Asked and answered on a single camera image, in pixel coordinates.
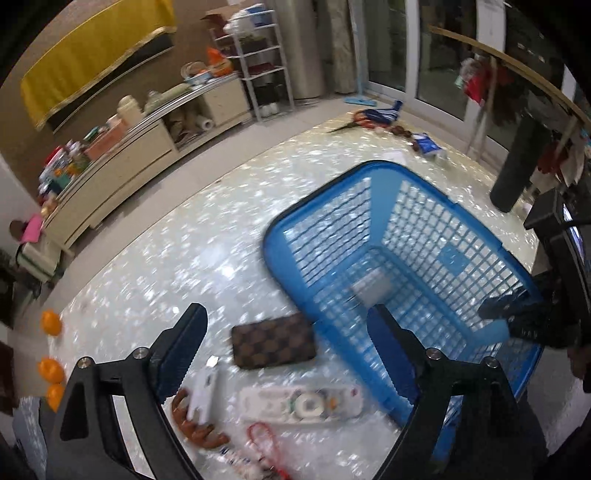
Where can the grey rolled mat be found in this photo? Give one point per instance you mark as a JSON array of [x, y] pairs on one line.
[[298, 46]]

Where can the white stool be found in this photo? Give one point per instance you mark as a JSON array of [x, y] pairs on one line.
[[39, 261]]

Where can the cardboard box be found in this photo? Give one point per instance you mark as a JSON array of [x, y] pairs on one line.
[[219, 17]]

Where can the orange bottle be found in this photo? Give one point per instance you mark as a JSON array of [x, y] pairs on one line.
[[217, 62]]

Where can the yellow cloth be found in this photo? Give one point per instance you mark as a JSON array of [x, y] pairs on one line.
[[83, 55]]

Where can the black cylinder bag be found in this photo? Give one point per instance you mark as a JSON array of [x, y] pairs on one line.
[[519, 161]]

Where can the wooden railing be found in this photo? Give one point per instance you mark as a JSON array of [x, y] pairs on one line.
[[521, 64]]

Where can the glass sliding door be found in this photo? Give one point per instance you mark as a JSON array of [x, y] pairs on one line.
[[415, 46]]

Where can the red hanging clothes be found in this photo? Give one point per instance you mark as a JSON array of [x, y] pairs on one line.
[[480, 78]]

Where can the small grey white box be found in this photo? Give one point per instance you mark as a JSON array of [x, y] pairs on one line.
[[371, 287]]

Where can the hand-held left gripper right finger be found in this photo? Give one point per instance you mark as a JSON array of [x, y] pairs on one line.
[[385, 350]]

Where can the orange flat box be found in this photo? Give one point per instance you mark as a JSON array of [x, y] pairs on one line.
[[104, 143]]

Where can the black television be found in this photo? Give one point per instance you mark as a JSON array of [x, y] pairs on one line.
[[147, 50]]

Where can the row of oranges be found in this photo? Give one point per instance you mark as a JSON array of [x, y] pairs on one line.
[[51, 323]]

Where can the blue plastic basket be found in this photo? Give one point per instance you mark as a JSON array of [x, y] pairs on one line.
[[415, 258]]

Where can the white plastic clip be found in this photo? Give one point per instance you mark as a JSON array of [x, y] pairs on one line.
[[205, 392]]

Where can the blue white packet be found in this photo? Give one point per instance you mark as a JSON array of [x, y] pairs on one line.
[[427, 145]]

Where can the wooden broomstick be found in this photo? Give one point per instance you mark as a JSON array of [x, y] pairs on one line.
[[482, 110]]

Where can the white power strip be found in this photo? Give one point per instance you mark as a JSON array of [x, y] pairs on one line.
[[277, 404]]

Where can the brown checkered wallet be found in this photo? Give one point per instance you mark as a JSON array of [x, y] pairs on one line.
[[272, 340]]

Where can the blue flat mop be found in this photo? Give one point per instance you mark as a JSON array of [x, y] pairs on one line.
[[360, 98]]

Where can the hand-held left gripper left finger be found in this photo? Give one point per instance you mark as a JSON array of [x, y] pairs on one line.
[[178, 355]]

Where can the white shelf rack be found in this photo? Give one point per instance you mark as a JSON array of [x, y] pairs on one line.
[[265, 69]]

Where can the paper towel roll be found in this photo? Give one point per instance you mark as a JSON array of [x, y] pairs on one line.
[[205, 124]]

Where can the pink cloth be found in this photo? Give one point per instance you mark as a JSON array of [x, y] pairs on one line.
[[33, 228]]

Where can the cream low cabinet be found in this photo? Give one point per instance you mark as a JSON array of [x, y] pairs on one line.
[[124, 152]]

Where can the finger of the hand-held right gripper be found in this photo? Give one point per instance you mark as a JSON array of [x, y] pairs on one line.
[[508, 304], [531, 328]]

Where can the cream thermos jug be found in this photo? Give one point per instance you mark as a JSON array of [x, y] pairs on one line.
[[129, 108]]

